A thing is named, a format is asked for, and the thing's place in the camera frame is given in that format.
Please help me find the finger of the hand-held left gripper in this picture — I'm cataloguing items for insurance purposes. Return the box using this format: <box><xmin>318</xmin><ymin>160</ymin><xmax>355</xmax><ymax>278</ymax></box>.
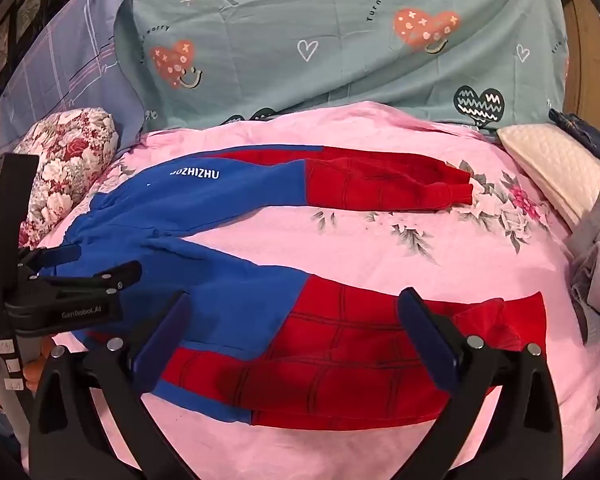
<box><xmin>15</xmin><ymin>243</ymin><xmax>84</xmax><ymax>274</ymax></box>
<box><xmin>24</xmin><ymin>259</ymin><xmax>144</xmax><ymax>307</ymax></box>

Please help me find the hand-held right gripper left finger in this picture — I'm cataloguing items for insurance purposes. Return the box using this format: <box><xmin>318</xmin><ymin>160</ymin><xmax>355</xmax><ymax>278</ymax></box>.
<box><xmin>27</xmin><ymin>292</ymin><xmax>201</xmax><ymax>480</ymax></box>

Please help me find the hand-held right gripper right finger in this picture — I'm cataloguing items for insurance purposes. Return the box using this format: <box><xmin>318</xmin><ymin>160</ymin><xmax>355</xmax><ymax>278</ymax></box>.
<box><xmin>398</xmin><ymin>287</ymin><xmax>566</xmax><ymax>480</ymax></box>

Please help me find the blue and red sweater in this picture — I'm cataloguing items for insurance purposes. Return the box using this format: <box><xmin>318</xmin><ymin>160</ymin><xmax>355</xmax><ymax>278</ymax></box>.
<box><xmin>37</xmin><ymin>145</ymin><xmax>549</xmax><ymax>432</ymax></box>

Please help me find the person's left hand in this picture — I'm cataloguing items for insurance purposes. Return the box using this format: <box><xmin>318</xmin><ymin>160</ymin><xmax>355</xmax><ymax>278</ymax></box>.
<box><xmin>0</xmin><ymin>339</ymin><xmax>46</xmax><ymax>401</ymax></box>

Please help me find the red floral pillow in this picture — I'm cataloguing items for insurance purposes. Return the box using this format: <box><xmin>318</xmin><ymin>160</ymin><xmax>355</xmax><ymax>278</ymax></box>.
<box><xmin>14</xmin><ymin>107</ymin><xmax>122</xmax><ymax>252</ymax></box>

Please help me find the pink floral bedsheet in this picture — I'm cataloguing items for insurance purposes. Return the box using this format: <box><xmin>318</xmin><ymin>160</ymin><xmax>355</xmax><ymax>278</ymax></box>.
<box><xmin>34</xmin><ymin>100</ymin><xmax>600</xmax><ymax>480</ymax></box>

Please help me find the blue plaid pillow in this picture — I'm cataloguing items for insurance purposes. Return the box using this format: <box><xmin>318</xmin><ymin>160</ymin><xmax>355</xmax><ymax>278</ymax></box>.
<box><xmin>0</xmin><ymin>0</ymin><xmax>147</xmax><ymax>157</ymax></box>

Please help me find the grey garment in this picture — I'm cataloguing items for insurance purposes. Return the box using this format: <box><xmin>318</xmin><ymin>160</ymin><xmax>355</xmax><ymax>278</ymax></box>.
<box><xmin>566</xmin><ymin>187</ymin><xmax>600</xmax><ymax>347</ymax></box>

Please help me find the cream textured pillow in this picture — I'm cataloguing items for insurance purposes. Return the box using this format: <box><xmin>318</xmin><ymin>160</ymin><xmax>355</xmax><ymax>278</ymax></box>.
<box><xmin>496</xmin><ymin>122</ymin><xmax>600</xmax><ymax>232</ymax></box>

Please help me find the dark blue cloth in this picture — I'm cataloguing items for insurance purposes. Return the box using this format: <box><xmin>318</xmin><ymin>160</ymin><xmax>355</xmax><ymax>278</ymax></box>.
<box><xmin>549</xmin><ymin>107</ymin><xmax>600</xmax><ymax>177</ymax></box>

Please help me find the teal heart print quilt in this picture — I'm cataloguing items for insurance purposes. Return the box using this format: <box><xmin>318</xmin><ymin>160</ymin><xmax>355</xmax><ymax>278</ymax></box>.
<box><xmin>114</xmin><ymin>0</ymin><xmax>570</xmax><ymax>134</ymax></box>

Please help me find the black picture frame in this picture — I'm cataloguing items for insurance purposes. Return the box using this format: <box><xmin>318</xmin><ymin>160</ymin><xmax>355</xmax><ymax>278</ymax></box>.
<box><xmin>13</xmin><ymin>0</ymin><xmax>48</xmax><ymax>28</ymax></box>
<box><xmin>0</xmin><ymin>14</ymin><xmax>15</xmax><ymax>78</ymax></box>

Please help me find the wooden bed frame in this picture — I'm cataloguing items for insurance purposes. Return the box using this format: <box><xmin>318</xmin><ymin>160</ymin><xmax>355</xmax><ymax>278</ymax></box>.
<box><xmin>550</xmin><ymin>0</ymin><xmax>600</xmax><ymax>147</ymax></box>

